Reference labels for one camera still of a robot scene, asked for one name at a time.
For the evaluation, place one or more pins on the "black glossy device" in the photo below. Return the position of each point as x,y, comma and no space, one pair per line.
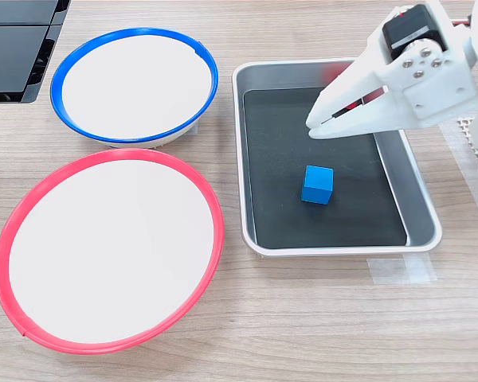
12,55

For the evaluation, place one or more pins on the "long clear tape strip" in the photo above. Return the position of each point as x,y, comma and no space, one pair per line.
468,175

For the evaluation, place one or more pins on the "black tray mat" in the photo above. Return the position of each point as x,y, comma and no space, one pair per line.
287,159

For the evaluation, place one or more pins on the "short clear tape strip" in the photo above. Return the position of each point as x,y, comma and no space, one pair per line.
398,270

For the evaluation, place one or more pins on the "steel tray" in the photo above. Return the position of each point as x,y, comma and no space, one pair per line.
416,199

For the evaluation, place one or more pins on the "small red cube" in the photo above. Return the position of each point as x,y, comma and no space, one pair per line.
352,105

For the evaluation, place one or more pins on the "white plate with red rim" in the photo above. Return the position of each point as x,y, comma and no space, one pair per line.
111,254

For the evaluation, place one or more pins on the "white plate with blue rim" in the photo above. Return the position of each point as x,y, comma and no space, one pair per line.
135,87

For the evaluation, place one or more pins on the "small blue cube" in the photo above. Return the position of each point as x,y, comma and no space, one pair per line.
318,185

